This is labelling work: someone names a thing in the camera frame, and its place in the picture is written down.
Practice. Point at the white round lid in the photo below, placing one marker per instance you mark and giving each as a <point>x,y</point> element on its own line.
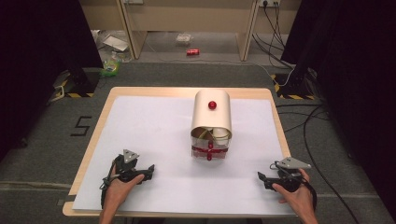
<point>221,134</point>

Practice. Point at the cream drawer cabinet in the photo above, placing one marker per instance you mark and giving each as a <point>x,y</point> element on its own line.
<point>211,116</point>

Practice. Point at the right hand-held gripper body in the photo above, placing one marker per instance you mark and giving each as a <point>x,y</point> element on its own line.
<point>288,179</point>

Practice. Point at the person's right hand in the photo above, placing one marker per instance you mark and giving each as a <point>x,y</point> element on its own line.
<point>300,199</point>

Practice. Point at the person's left hand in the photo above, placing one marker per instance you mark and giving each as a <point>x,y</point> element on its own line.
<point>116,193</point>

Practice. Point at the red can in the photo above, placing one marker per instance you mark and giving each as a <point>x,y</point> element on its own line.
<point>192,52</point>

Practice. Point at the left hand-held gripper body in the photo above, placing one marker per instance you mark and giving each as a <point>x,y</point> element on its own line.
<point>126,168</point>

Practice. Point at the clear drawer with white cup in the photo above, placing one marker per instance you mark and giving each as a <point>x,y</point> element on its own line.
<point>207,141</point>

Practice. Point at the clear drawer with red packets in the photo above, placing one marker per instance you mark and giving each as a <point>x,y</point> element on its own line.
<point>218,154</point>

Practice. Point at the stand base with striped tape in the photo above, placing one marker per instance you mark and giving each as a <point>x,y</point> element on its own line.
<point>79,84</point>
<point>291,88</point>

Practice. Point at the clear plastic bag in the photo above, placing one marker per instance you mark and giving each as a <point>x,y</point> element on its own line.
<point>184,38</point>

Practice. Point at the black curtain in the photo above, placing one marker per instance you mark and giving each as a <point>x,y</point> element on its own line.
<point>358,77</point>
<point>37,62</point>

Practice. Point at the white flat box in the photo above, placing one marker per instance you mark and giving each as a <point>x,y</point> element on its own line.
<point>115,43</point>

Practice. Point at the white wall socket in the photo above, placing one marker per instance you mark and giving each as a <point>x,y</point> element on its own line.
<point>269,2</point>

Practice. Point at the green plastic bag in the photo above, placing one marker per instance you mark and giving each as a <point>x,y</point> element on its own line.
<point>110,67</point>

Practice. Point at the red round knob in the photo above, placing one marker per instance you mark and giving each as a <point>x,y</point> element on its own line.
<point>212,105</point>

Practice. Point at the beige wooden desk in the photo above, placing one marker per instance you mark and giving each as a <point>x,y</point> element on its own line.
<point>193,15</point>

